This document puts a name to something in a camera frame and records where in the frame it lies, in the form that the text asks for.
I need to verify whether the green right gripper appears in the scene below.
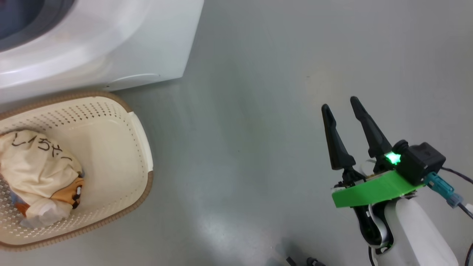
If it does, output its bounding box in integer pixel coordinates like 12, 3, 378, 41
321, 96, 425, 255

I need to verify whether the blue orange printed garment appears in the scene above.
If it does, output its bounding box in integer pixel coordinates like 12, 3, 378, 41
11, 177, 85, 218

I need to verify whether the cream printed garment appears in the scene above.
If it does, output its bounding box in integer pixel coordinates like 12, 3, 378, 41
0, 129, 84, 228

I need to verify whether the cream perforated laundry basket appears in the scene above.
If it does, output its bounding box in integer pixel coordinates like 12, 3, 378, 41
0, 91, 154, 252

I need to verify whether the white front-loading washing machine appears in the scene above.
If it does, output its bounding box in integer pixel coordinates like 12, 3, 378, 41
0, 0, 204, 104

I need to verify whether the teal cable connector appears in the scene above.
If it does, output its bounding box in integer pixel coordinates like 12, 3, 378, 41
424, 172, 464, 208

